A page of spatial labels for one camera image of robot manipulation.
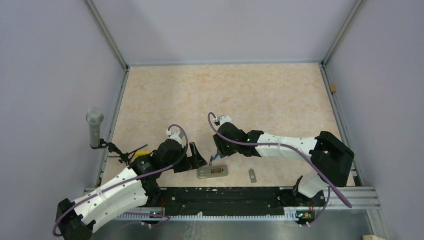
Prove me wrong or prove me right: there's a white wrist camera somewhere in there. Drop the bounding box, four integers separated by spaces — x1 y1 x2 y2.
166 130 185 146
213 115 233 126

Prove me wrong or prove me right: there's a grey microphone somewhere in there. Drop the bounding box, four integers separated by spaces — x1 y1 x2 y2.
86 107 104 149

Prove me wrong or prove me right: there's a small tan block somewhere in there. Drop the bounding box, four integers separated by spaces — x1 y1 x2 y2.
328 83 337 94

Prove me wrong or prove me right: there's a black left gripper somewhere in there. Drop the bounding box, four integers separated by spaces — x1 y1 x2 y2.
162 142 207 173

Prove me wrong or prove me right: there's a grey battery cover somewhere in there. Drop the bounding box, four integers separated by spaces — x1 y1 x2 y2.
248 168 257 184

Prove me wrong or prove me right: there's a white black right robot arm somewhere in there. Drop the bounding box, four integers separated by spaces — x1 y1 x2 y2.
213 122 355 207

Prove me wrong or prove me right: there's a yellow clamp tool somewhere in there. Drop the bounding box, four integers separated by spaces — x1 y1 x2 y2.
134 151 151 159

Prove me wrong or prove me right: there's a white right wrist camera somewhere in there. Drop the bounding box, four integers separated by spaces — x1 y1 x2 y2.
213 115 233 126

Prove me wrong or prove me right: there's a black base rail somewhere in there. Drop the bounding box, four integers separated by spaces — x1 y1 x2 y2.
142 186 327 218

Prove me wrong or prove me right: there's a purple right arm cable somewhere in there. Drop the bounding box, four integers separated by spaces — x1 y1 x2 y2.
207 112 353 209

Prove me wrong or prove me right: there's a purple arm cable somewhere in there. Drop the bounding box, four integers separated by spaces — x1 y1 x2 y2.
207 112 353 209
52 124 190 237

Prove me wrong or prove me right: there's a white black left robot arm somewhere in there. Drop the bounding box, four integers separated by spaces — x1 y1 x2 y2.
53 139 208 240

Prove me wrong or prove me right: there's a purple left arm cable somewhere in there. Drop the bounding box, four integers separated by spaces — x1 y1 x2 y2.
52 124 190 237

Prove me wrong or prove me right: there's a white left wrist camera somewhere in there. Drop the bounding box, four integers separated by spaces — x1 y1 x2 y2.
166 130 185 146

